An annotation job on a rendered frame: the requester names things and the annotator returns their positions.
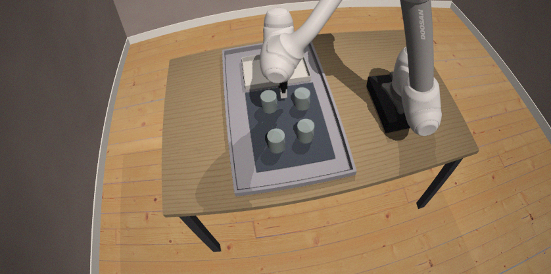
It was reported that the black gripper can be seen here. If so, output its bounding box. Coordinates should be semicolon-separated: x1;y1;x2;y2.
278;81;288;99

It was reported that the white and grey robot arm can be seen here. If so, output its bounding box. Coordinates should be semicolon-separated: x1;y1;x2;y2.
260;0;442;136

